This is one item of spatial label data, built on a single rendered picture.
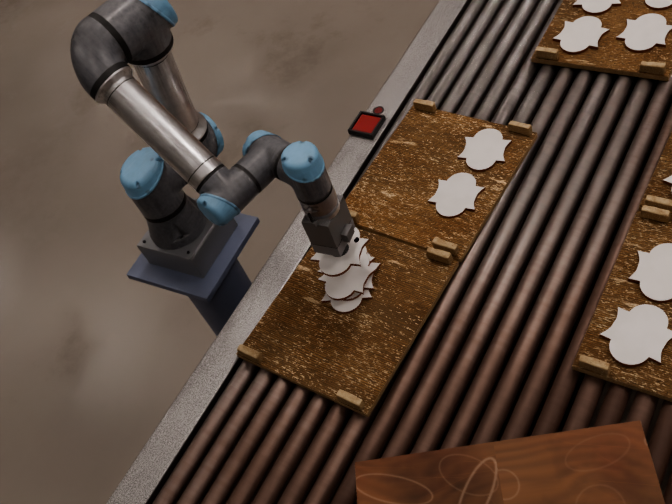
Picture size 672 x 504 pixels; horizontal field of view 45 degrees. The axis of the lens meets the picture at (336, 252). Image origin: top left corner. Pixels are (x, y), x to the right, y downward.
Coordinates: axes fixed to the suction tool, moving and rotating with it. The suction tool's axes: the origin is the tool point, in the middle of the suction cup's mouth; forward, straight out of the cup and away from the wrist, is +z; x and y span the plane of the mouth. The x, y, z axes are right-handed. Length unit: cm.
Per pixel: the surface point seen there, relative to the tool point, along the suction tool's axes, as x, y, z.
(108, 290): 148, 27, 103
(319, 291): 6.1, -5.2, 9.9
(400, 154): 2.0, 38.5, 9.9
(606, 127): -45, 56, 12
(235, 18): 175, 199, 103
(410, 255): -11.3, 8.9, 9.9
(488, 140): -19, 46, 9
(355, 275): -2.4, -1.2, 6.5
